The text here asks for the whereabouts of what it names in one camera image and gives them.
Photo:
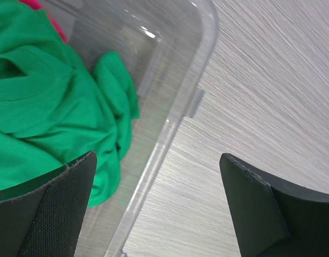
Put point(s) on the green t shirt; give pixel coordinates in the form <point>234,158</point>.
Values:
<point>53,110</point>

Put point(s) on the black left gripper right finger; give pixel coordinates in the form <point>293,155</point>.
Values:
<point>272,216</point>

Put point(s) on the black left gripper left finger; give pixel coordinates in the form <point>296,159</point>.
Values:
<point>43,216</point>

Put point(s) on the clear plastic bin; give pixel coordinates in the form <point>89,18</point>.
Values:
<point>165,46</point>

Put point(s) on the pink t shirt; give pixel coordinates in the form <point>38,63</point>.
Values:
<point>36,5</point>

